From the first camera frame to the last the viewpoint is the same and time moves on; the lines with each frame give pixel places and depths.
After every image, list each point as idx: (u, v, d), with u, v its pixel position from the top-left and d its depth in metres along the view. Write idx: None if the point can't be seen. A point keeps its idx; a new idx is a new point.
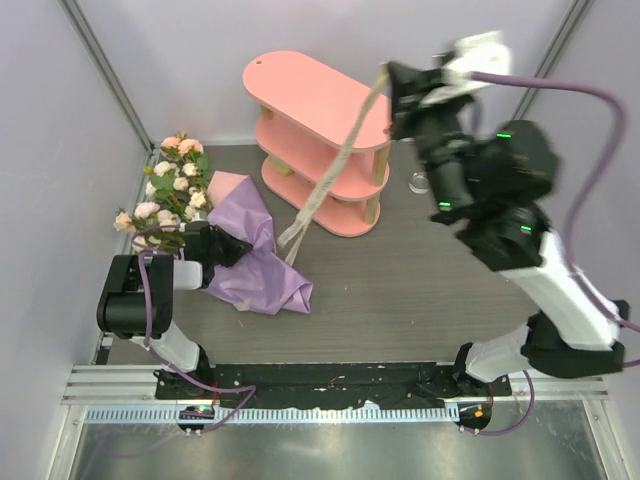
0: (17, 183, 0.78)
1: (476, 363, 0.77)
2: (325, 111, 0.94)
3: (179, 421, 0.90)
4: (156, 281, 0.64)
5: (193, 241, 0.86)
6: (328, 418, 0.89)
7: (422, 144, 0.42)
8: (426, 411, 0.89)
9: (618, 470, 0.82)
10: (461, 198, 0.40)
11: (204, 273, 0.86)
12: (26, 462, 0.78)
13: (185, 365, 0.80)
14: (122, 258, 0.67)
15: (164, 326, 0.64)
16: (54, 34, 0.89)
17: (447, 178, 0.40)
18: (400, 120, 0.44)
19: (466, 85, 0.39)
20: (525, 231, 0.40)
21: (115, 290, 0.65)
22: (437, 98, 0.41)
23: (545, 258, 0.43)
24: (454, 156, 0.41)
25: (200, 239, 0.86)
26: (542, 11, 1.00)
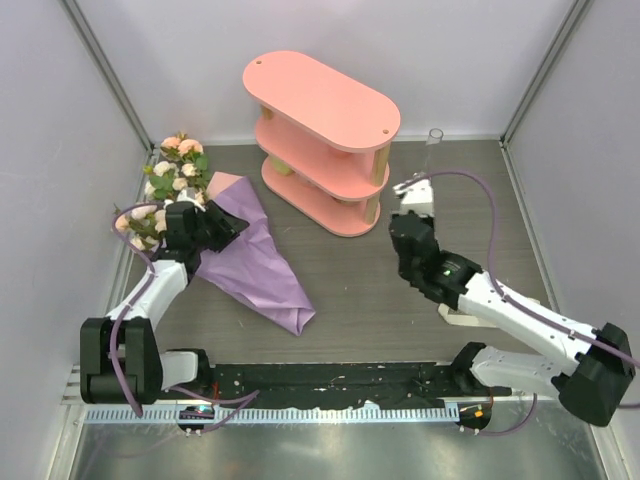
0: (17, 182, 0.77)
1: (489, 369, 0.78)
2: (326, 114, 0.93)
3: (179, 421, 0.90)
4: (136, 362, 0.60)
5: (174, 226, 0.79)
6: (328, 418, 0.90)
7: (401, 249, 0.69)
8: (426, 411, 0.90)
9: (618, 470, 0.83)
10: (418, 281, 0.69)
11: (186, 262, 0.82)
12: (26, 463, 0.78)
13: (186, 374, 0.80)
14: (90, 328, 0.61)
15: (156, 393, 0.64)
16: (54, 34, 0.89)
17: (426, 240, 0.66)
18: (395, 227, 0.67)
19: (409, 199, 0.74)
20: (448, 276, 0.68)
21: (94, 372, 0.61)
22: (405, 207, 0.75)
23: (470, 288, 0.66)
24: (416, 257, 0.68)
25: (182, 224, 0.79)
26: (541, 13, 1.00)
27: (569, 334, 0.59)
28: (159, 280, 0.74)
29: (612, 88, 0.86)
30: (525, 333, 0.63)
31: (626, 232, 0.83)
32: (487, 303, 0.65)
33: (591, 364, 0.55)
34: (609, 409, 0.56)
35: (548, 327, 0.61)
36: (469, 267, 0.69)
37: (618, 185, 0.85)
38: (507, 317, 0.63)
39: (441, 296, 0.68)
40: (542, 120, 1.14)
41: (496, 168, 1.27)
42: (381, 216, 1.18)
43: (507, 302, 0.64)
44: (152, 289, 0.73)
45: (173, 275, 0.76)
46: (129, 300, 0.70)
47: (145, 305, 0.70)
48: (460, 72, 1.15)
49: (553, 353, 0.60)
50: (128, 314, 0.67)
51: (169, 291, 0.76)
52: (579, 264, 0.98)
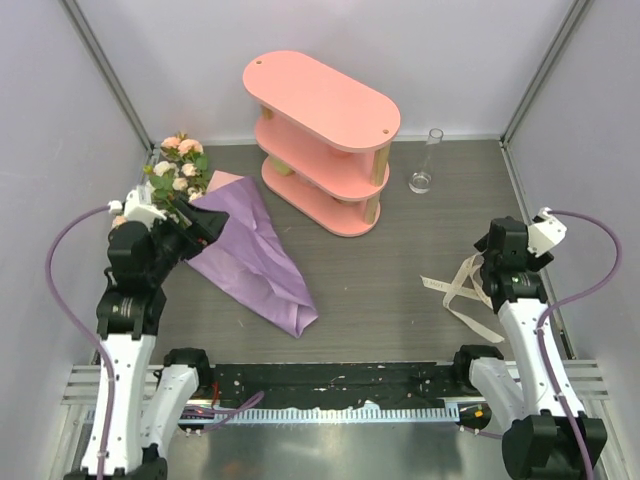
0: (18, 182, 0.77)
1: (480, 373, 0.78)
2: (326, 114, 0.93)
3: (179, 421, 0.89)
4: None
5: (121, 265, 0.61)
6: (327, 418, 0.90)
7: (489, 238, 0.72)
8: (426, 411, 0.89)
9: (618, 470, 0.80)
10: (484, 271, 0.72)
11: (145, 308, 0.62)
12: (27, 462, 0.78)
13: (192, 388, 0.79)
14: None
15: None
16: (54, 37, 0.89)
17: (510, 242, 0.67)
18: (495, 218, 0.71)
19: (537, 228, 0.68)
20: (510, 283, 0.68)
21: None
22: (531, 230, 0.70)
23: (519, 302, 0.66)
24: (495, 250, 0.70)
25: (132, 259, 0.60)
26: (542, 13, 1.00)
27: (557, 392, 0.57)
28: (125, 384, 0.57)
29: (612, 88, 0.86)
30: (523, 361, 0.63)
31: (626, 230, 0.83)
32: (519, 324, 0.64)
33: (549, 422, 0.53)
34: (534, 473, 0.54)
35: (546, 376, 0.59)
36: (537, 291, 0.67)
37: (619, 185, 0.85)
38: (526, 344, 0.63)
39: (491, 293, 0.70)
40: (543, 120, 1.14)
41: (496, 168, 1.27)
42: (381, 216, 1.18)
43: (534, 334, 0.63)
44: (124, 403, 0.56)
45: (138, 362, 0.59)
46: (99, 436, 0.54)
47: (122, 437, 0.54)
48: (460, 71, 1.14)
49: (531, 398, 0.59)
50: (108, 465, 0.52)
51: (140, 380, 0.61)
52: (578, 264, 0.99)
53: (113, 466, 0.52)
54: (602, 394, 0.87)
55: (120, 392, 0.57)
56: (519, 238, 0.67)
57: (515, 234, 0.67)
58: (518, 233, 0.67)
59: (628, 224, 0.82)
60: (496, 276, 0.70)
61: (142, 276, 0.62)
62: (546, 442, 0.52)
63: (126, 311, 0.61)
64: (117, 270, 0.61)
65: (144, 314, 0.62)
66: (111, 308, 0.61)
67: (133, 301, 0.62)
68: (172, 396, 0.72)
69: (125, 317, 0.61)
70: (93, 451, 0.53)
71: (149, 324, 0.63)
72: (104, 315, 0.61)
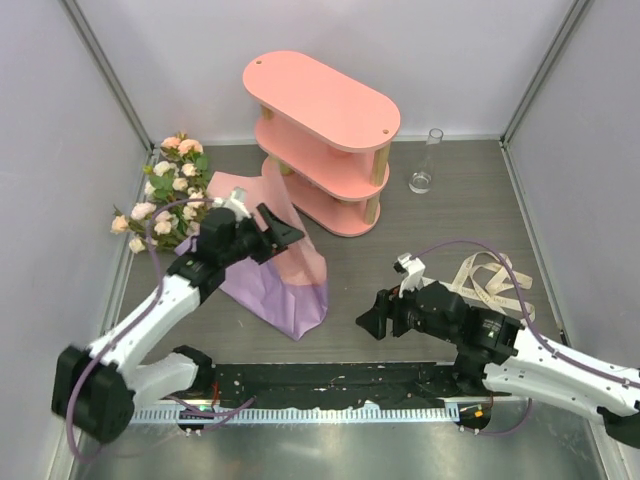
0: (17, 181, 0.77)
1: (504, 379, 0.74)
2: (327, 114, 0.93)
3: (179, 421, 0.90)
4: (93, 409, 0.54)
5: (205, 238, 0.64)
6: (327, 418, 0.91)
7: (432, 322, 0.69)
8: (426, 411, 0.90)
9: (618, 470, 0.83)
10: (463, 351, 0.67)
11: (207, 278, 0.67)
12: (25, 462, 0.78)
13: (181, 384, 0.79)
14: (66, 365, 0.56)
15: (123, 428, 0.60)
16: (54, 36, 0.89)
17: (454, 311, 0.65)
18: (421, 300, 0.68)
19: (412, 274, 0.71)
20: (490, 337, 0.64)
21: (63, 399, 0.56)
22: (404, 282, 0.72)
23: (519, 348, 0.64)
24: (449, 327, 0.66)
25: (213, 238, 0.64)
26: (542, 12, 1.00)
27: (624, 382, 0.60)
28: (161, 310, 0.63)
29: (612, 87, 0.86)
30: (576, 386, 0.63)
31: (627, 230, 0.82)
32: (538, 362, 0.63)
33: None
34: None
35: (602, 378, 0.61)
36: (508, 324, 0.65)
37: (618, 185, 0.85)
38: (560, 372, 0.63)
39: (487, 358, 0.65)
40: (542, 121, 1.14)
41: (496, 168, 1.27)
42: (381, 216, 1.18)
43: (558, 359, 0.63)
44: (148, 322, 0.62)
45: (180, 302, 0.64)
46: (117, 333, 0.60)
47: (132, 344, 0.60)
48: (460, 71, 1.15)
49: (608, 402, 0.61)
50: (107, 356, 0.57)
51: (172, 319, 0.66)
52: (579, 264, 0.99)
53: (111, 359, 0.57)
54: None
55: (156, 310, 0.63)
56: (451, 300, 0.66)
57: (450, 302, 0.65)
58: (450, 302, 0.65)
59: (627, 223, 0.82)
60: (474, 344, 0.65)
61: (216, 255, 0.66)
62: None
63: (194, 271, 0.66)
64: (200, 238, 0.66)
65: (205, 281, 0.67)
66: (185, 263, 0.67)
67: (202, 267, 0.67)
68: (167, 371, 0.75)
69: (191, 274, 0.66)
70: (104, 341, 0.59)
71: (205, 290, 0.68)
72: (178, 266, 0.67)
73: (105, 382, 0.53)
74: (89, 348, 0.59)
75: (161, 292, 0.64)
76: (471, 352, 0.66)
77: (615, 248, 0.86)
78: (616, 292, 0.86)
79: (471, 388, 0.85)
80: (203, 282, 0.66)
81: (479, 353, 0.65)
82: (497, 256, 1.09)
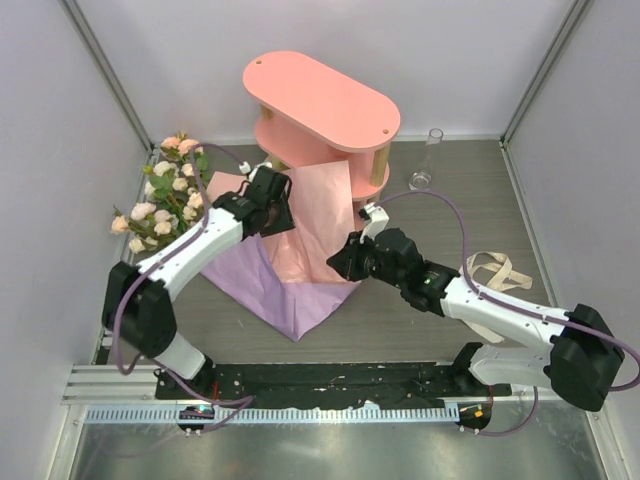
0: (17, 182, 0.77)
1: (486, 364, 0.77)
2: (326, 114, 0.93)
3: (179, 421, 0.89)
4: (141, 322, 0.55)
5: (263, 180, 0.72)
6: (327, 418, 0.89)
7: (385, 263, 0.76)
8: (426, 411, 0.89)
9: (618, 470, 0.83)
10: (404, 296, 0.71)
11: (252, 215, 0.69)
12: (26, 462, 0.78)
13: (185, 374, 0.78)
14: (115, 277, 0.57)
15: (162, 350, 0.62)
16: (55, 37, 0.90)
17: (410, 252, 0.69)
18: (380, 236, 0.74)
19: (377, 222, 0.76)
20: (429, 283, 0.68)
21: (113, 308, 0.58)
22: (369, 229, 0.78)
23: (448, 292, 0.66)
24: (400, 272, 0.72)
25: (272, 181, 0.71)
26: (542, 12, 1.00)
27: (542, 316, 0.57)
28: (206, 239, 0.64)
29: (612, 87, 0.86)
30: (500, 326, 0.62)
31: (626, 231, 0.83)
32: (464, 302, 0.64)
33: (569, 345, 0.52)
34: (599, 392, 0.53)
35: (522, 314, 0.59)
36: (449, 274, 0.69)
37: (619, 185, 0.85)
38: (488, 313, 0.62)
39: (426, 305, 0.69)
40: (542, 121, 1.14)
41: (496, 168, 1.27)
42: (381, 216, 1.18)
43: (483, 300, 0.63)
44: (193, 247, 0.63)
45: (225, 233, 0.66)
46: (165, 254, 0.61)
47: (179, 265, 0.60)
48: (460, 71, 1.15)
49: (531, 341, 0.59)
50: (155, 273, 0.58)
51: (216, 251, 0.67)
52: (579, 265, 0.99)
53: (159, 276, 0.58)
54: None
55: (200, 237, 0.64)
56: (405, 241, 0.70)
57: (405, 243, 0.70)
58: (410, 242, 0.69)
59: (627, 223, 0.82)
60: (416, 290, 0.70)
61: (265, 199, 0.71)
62: (579, 360, 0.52)
63: (241, 204, 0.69)
64: (254, 183, 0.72)
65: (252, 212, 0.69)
66: (231, 198, 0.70)
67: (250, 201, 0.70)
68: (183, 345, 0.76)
69: (238, 206, 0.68)
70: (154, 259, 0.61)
71: (248, 224, 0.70)
72: (225, 201, 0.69)
73: (154, 295, 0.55)
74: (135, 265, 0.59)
75: (208, 222, 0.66)
76: (412, 298, 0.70)
77: (614, 248, 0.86)
78: (616, 293, 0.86)
79: (469, 388, 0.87)
80: (248, 216, 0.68)
81: (419, 299, 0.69)
82: (497, 257, 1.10)
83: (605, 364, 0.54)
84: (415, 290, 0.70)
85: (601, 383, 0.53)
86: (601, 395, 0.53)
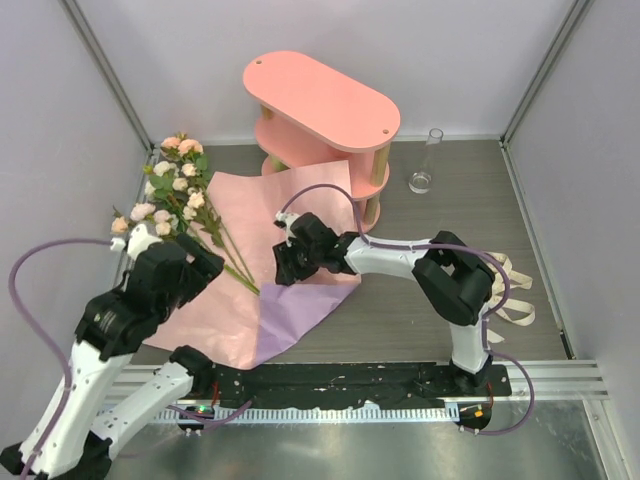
0: (17, 181, 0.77)
1: (457, 351, 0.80)
2: (326, 114, 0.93)
3: (179, 421, 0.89)
4: None
5: (142, 274, 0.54)
6: (328, 418, 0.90)
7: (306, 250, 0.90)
8: (425, 411, 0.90)
9: (617, 470, 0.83)
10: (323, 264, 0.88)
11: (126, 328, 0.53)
12: None
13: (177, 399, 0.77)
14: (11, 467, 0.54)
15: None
16: (55, 37, 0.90)
17: (316, 227, 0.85)
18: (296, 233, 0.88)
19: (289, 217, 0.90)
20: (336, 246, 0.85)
21: None
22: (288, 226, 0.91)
23: (350, 251, 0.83)
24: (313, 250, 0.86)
25: (154, 275, 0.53)
26: (542, 12, 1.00)
27: (408, 248, 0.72)
28: (76, 398, 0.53)
29: (612, 86, 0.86)
30: (385, 265, 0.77)
31: (627, 229, 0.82)
32: (361, 253, 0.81)
33: (427, 262, 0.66)
34: (464, 302, 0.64)
35: (397, 250, 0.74)
36: (351, 237, 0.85)
37: (619, 184, 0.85)
38: (374, 256, 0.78)
39: (338, 266, 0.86)
40: (542, 121, 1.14)
41: (496, 168, 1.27)
42: (380, 216, 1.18)
43: (373, 248, 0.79)
44: (65, 416, 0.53)
45: (97, 381, 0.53)
46: (42, 433, 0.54)
47: (56, 446, 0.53)
48: (460, 72, 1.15)
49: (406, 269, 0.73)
50: (38, 463, 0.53)
51: (104, 388, 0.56)
52: (578, 264, 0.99)
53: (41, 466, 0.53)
54: (602, 394, 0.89)
55: (70, 394, 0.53)
56: (308, 218, 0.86)
57: (306, 221, 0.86)
58: (305, 217, 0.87)
59: (627, 222, 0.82)
60: (328, 256, 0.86)
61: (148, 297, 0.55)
62: (435, 274, 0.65)
63: (104, 326, 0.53)
64: (135, 275, 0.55)
65: (121, 335, 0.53)
66: (93, 316, 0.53)
67: (119, 313, 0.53)
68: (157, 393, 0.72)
69: (104, 329, 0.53)
70: (36, 437, 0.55)
71: (123, 345, 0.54)
72: (87, 318, 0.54)
73: None
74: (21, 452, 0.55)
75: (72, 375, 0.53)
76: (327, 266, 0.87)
77: (614, 246, 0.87)
78: (617, 292, 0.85)
79: (469, 387, 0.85)
80: (120, 334, 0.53)
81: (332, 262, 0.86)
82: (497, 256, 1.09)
83: (470, 282, 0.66)
84: (325, 255, 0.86)
85: (463, 294, 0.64)
86: (468, 306, 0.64)
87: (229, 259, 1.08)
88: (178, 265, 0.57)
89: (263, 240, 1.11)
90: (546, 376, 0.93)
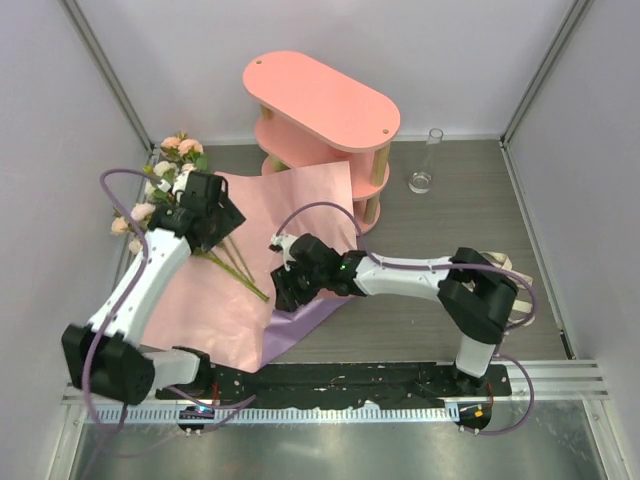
0: (17, 181, 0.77)
1: (462, 355, 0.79)
2: (326, 114, 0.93)
3: (179, 421, 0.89)
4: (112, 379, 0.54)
5: (197, 186, 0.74)
6: (328, 418, 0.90)
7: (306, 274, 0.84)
8: (426, 411, 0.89)
9: (617, 469, 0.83)
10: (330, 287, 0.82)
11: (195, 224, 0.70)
12: (26, 462, 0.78)
13: (184, 378, 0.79)
14: (72, 349, 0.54)
15: (142, 395, 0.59)
16: (55, 36, 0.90)
17: (317, 249, 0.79)
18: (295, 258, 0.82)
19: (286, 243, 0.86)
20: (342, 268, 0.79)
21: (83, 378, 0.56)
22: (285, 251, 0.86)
23: (359, 274, 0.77)
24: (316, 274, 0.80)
25: (206, 184, 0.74)
26: (542, 12, 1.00)
27: (430, 267, 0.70)
28: (151, 270, 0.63)
29: (612, 86, 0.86)
30: (402, 286, 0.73)
31: (626, 228, 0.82)
32: (371, 275, 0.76)
33: (453, 285, 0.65)
34: (493, 323, 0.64)
35: (416, 271, 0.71)
36: (358, 256, 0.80)
37: (619, 184, 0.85)
38: (387, 278, 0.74)
39: (346, 288, 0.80)
40: (542, 121, 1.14)
41: (496, 168, 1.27)
42: (380, 216, 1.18)
43: (386, 269, 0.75)
44: (140, 288, 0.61)
45: (170, 256, 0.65)
46: (115, 302, 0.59)
47: (132, 310, 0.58)
48: (460, 72, 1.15)
49: (427, 291, 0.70)
50: (111, 327, 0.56)
51: (166, 276, 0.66)
52: (578, 264, 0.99)
53: (116, 329, 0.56)
54: (602, 394, 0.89)
55: (144, 272, 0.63)
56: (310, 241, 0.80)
57: (307, 243, 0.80)
58: (305, 240, 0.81)
59: (627, 221, 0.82)
60: (334, 278, 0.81)
61: (202, 207, 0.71)
62: (464, 296, 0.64)
63: (176, 219, 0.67)
64: (188, 190, 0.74)
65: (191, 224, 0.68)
66: (165, 213, 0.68)
67: (185, 212, 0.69)
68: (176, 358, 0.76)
69: (174, 222, 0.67)
70: (106, 311, 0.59)
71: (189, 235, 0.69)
72: (160, 219, 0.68)
73: (116, 352, 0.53)
74: (89, 325, 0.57)
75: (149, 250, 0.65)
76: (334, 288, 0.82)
77: (614, 246, 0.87)
78: (617, 292, 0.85)
79: (470, 388, 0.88)
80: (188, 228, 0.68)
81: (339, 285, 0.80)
82: (496, 256, 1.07)
83: (496, 301, 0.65)
84: (331, 277, 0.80)
85: (492, 314, 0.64)
86: (496, 326, 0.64)
87: (230, 259, 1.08)
88: (218, 187, 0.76)
89: (263, 240, 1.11)
90: (545, 376, 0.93)
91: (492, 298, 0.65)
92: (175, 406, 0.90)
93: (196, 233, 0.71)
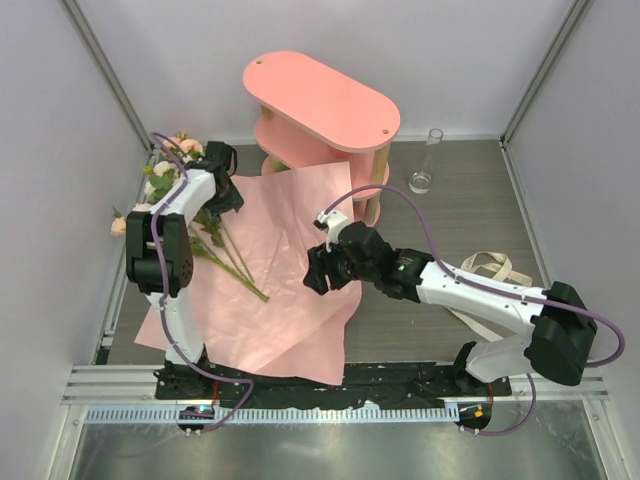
0: (18, 181, 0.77)
1: (479, 361, 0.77)
2: (326, 114, 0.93)
3: (179, 421, 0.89)
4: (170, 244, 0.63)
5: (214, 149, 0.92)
6: (328, 418, 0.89)
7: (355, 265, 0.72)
8: (426, 411, 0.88)
9: (617, 469, 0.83)
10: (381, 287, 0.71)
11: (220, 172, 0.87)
12: (26, 462, 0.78)
13: (191, 353, 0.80)
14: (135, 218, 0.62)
15: (184, 285, 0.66)
16: (55, 37, 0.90)
17: (371, 243, 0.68)
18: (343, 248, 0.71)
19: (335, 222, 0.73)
20: (401, 269, 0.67)
21: (138, 255, 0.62)
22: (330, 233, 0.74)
23: (426, 283, 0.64)
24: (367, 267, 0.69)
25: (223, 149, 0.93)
26: (542, 12, 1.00)
27: (522, 299, 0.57)
28: (191, 186, 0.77)
29: (611, 87, 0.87)
30: (478, 308, 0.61)
31: (626, 228, 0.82)
32: (441, 288, 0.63)
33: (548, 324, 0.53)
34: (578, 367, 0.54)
35: (503, 297, 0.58)
36: (422, 258, 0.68)
37: (619, 184, 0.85)
38: (462, 296, 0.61)
39: (401, 292, 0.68)
40: (542, 122, 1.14)
41: (496, 168, 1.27)
42: (380, 216, 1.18)
43: (460, 284, 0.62)
44: (185, 195, 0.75)
45: (204, 183, 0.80)
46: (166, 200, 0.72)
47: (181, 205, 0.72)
48: (460, 72, 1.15)
49: (508, 320, 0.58)
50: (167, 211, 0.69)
51: (198, 198, 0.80)
52: (578, 264, 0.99)
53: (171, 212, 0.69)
54: (602, 394, 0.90)
55: (185, 187, 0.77)
56: (363, 231, 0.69)
57: (362, 235, 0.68)
58: (358, 229, 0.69)
59: (627, 221, 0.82)
60: (389, 279, 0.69)
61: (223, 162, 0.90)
62: (558, 338, 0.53)
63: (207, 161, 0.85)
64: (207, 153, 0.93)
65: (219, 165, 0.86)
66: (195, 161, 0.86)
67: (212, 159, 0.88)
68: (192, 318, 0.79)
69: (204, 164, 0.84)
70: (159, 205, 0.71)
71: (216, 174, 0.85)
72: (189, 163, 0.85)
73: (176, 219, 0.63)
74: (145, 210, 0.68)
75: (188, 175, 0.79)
76: (384, 288, 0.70)
77: (613, 245, 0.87)
78: (617, 293, 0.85)
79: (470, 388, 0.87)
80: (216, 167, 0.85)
81: (393, 286, 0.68)
82: (497, 257, 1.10)
83: (584, 341, 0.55)
84: (384, 275, 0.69)
85: (579, 358, 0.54)
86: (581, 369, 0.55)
87: (230, 259, 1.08)
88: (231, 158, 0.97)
89: (263, 240, 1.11)
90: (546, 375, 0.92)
91: (580, 337, 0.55)
92: (175, 407, 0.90)
93: (221, 180, 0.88)
